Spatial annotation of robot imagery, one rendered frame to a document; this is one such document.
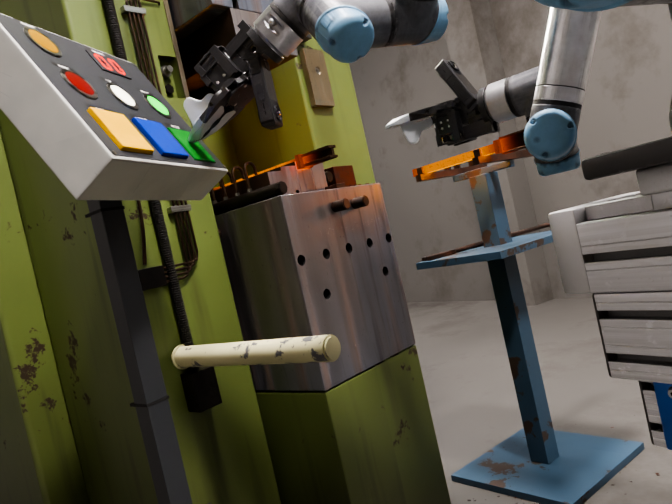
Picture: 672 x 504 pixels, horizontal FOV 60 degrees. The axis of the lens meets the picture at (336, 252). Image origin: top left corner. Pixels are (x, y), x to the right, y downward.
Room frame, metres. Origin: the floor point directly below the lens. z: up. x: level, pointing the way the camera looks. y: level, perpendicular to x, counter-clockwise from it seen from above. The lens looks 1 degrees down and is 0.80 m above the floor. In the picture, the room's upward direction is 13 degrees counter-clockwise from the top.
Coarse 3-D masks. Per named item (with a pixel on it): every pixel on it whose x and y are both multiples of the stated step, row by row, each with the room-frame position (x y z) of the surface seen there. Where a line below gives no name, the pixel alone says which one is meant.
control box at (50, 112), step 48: (0, 48) 0.78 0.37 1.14; (0, 96) 0.79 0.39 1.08; (48, 96) 0.77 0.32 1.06; (96, 96) 0.85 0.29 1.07; (144, 96) 1.01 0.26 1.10; (48, 144) 0.77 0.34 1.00; (96, 144) 0.75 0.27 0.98; (96, 192) 0.79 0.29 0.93; (144, 192) 0.89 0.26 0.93; (192, 192) 1.03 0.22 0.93
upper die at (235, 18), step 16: (224, 16) 1.37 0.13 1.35; (240, 16) 1.38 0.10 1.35; (256, 16) 1.42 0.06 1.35; (208, 32) 1.42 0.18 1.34; (224, 32) 1.38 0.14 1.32; (192, 48) 1.46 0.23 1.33; (208, 48) 1.42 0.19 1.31; (192, 64) 1.47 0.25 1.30; (272, 64) 1.53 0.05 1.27; (192, 80) 1.51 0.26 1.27
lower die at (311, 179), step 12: (276, 168) 1.40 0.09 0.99; (288, 168) 1.41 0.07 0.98; (312, 168) 1.48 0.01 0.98; (252, 180) 1.39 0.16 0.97; (264, 180) 1.37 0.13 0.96; (276, 180) 1.38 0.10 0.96; (288, 180) 1.40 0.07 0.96; (300, 180) 1.44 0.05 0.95; (312, 180) 1.47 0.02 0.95; (324, 180) 1.50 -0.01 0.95; (216, 192) 1.49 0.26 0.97; (228, 192) 1.46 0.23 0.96; (240, 192) 1.43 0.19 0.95; (288, 192) 1.40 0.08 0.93; (300, 192) 1.43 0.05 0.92
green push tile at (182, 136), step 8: (168, 128) 0.99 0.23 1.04; (176, 136) 0.98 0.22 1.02; (184, 136) 1.01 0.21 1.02; (184, 144) 0.98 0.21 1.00; (192, 144) 1.01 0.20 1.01; (200, 144) 1.05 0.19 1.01; (192, 152) 0.98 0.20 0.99; (200, 152) 1.02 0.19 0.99; (200, 160) 0.99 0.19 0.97; (208, 160) 1.02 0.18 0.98
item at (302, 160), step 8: (312, 152) 1.41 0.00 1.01; (320, 152) 1.40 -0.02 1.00; (328, 152) 1.39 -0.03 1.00; (296, 160) 1.43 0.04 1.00; (304, 160) 1.44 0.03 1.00; (312, 160) 1.42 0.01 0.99; (320, 160) 1.40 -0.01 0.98; (272, 168) 1.50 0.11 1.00; (304, 168) 1.45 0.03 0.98; (248, 176) 1.56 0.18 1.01
